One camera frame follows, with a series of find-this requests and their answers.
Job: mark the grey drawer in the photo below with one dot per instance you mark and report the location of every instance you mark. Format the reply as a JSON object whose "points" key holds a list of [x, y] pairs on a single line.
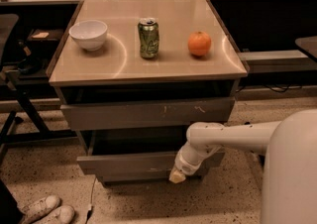
{"points": [[124, 150], [135, 176], [144, 114]]}

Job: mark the grey bottom drawer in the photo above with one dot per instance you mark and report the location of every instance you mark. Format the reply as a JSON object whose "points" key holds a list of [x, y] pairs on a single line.
{"points": [[135, 176]]}

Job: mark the orange fruit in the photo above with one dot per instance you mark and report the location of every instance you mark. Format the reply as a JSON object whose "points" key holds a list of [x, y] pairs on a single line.
{"points": [[199, 43]]}

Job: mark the grey drawer cabinet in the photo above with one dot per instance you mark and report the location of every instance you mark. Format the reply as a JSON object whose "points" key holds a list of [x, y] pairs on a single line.
{"points": [[145, 65]]}

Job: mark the grey top drawer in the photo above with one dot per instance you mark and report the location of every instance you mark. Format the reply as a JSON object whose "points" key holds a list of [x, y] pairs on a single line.
{"points": [[144, 114]]}

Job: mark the black table leg frame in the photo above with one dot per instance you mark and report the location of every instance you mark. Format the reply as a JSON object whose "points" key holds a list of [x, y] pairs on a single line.
{"points": [[30, 96]]}

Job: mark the white ceramic bowl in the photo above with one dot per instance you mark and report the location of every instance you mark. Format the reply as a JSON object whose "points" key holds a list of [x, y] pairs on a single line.
{"points": [[90, 35]]}

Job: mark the white sneaker lower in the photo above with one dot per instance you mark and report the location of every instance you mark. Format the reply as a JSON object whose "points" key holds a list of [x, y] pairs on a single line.
{"points": [[61, 215]]}

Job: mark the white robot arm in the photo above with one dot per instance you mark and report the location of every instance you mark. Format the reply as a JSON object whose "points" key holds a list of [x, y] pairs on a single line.
{"points": [[289, 194]]}

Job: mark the white sneaker upper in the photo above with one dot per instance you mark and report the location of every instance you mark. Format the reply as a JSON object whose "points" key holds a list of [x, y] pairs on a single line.
{"points": [[39, 209]]}

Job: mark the green soda can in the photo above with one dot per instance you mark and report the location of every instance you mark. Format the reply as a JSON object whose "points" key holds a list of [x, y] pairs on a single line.
{"points": [[148, 30]]}

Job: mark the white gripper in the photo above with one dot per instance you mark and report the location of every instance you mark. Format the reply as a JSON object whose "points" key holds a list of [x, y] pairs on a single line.
{"points": [[185, 167]]}

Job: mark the white sneaker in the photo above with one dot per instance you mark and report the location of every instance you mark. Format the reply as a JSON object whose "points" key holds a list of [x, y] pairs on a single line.
{"points": [[61, 215], [39, 209]]}

